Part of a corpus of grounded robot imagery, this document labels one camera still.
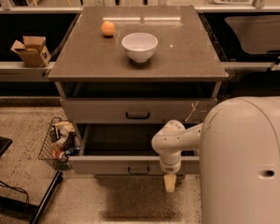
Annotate black stand base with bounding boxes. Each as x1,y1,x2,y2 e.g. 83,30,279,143
0,125,64,224

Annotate cardboard box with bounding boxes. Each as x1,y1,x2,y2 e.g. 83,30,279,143
10,35,51,68

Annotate black cable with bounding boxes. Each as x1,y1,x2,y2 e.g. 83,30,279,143
0,171,30,224

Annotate black office chair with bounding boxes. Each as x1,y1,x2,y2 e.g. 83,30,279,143
225,56,280,98

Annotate grey drawer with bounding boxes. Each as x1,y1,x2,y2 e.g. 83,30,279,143
70,121,202,175
61,98,217,124

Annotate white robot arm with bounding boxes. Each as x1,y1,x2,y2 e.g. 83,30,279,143
152,96,280,224

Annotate wire basket with items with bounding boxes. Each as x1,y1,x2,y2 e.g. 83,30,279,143
38,117,80,171

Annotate grey top drawer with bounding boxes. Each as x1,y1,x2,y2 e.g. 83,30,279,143
61,98,217,124

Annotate white bowl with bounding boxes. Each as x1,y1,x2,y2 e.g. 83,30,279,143
121,33,158,63

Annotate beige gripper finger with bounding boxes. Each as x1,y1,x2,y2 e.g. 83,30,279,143
163,174,176,192

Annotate orange fruit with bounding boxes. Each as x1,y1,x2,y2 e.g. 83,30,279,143
101,21,115,36

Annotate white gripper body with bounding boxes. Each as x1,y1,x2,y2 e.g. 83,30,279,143
160,153,181,174

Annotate grey drawer cabinet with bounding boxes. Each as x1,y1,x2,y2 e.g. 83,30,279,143
49,6,228,175

